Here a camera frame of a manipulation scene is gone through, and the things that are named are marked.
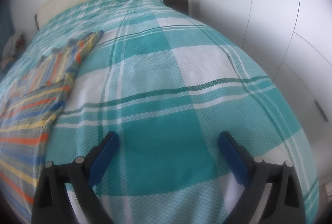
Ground striped knit sweater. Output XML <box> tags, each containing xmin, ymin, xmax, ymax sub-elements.
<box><xmin>1</xmin><ymin>30</ymin><xmax>104</xmax><ymax>207</ymax></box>

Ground pile of clothes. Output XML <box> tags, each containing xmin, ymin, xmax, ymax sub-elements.
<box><xmin>1</xmin><ymin>32</ymin><xmax>26</xmax><ymax>73</ymax></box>

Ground teal plaid bed cover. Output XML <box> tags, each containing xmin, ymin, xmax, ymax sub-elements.
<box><xmin>1</xmin><ymin>0</ymin><xmax>319</xmax><ymax>223</ymax></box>

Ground white wardrobe doors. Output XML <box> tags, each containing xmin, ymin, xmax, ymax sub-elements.
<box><xmin>192</xmin><ymin>0</ymin><xmax>331</xmax><ymax>184</ymax></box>

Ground dark wooden nightstand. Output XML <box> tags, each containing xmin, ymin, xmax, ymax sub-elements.
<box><xmin>163</xmin><ymin>0</ymin><xmax>189</xmax><ymax>16</ymax></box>

